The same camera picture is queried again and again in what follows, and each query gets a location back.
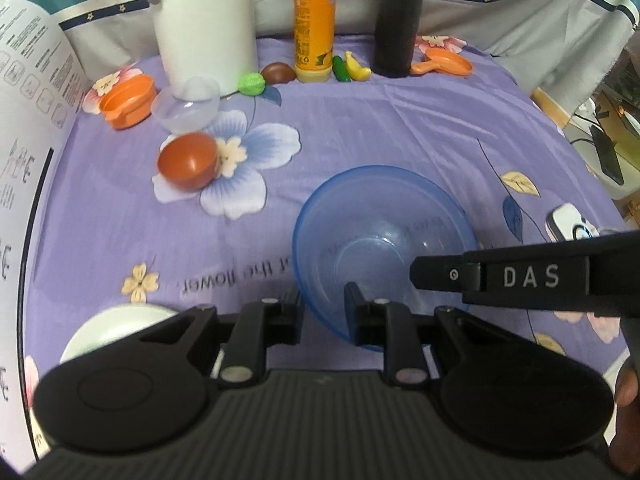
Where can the printed instruction sheet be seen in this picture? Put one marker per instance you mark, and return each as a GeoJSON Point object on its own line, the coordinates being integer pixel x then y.
{"type": "Point", "coordinates": [30, 110]}

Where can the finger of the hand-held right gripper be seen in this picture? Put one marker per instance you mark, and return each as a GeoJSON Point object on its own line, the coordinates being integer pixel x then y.
{"type": "Point", "coordinates": [440, 272]}

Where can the green toy cucumber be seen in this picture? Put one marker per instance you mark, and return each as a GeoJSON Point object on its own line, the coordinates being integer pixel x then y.
{"type": "Point", "coordinates": [341, 69]}

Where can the black phone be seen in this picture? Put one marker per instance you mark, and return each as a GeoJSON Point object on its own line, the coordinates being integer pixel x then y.
{"type": "Point", "coordinates": [607, 157]}

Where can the teal and grey star-striped sheet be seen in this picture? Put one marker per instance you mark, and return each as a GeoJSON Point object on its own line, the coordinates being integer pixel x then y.
{"type": "Point", "coordinates": [500, 20]}

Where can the yellow toy banana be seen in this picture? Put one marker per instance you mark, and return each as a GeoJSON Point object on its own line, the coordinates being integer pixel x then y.
{"type": "Point", "coordinates": [357, 67]}

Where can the white round plate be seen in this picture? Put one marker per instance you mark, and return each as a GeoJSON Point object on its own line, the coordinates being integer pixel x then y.
{"type": "Point", "coordinates": [110, 330]}

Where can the person's right hand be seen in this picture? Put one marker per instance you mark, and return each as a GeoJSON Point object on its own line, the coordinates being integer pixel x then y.
{"type": "Point", "coordinates": [627, 395]}

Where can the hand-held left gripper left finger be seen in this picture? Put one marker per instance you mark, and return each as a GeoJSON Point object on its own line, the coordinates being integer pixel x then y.
{"type": "Point", "coordinates": [287, 317]}

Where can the black thermos bottle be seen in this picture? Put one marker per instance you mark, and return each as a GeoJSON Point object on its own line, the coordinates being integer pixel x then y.
{"type": "Point", "coordinates": [397, 20]}

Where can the orange dish soap bottle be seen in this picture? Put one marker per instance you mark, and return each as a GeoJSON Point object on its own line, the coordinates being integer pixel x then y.
{"type": "Point", "coordinates": [312, 20]}

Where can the blue transparent bowl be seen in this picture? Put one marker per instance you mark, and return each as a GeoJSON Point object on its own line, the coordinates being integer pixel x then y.
{"type": "Point", "coordinates": [380, 210]}

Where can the orange toy pot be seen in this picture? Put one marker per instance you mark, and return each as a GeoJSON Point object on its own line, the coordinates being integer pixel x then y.
{"type": "Point", "coordinates": [127, 100]}

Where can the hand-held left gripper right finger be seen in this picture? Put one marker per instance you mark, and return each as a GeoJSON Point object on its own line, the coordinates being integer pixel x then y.
{"type": "Point", "coordinates": [352, 310]}

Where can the white pocket device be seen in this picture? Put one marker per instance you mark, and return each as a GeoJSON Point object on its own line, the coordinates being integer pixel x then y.
{"type": "Point", "coordinates": [562, 220]}

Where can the orange toy pan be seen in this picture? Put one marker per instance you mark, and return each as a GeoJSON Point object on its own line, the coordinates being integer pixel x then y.
{"type": "Point", "coordinates": [447, 62]}

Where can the green toy vegetable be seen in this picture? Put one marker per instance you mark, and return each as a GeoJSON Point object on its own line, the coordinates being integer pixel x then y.
{"type": "Point", "coordinates": [251, 84]}

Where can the brown small bowl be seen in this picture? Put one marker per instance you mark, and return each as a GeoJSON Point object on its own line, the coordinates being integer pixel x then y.
{"type": "Point", "coordinates": [187, 162]}

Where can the white power strip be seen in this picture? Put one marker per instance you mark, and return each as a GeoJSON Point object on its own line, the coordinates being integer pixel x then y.
{"type": "Point", "coordinates": [586, 112]}

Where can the purple floral tablecloth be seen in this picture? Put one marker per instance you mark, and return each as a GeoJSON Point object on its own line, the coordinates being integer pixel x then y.
{"type": "Point", "coordinates": [350, 135]}

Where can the white thermos jug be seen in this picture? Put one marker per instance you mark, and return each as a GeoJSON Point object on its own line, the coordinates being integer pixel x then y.
{"type": "Point", "coordinates": [205, 25]}

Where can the clear small bowl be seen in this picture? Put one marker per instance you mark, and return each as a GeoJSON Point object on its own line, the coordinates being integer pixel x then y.
{"type": "Point", "coordinates": [185, 110]}

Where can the grey side table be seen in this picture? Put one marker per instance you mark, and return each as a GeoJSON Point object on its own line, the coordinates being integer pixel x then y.
{"type": "Point", "coordinates": [587, 160]}

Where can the brown toy egg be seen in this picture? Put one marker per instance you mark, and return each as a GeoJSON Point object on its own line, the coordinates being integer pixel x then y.
{"type": "Point", "coordinates": [277, 74]}

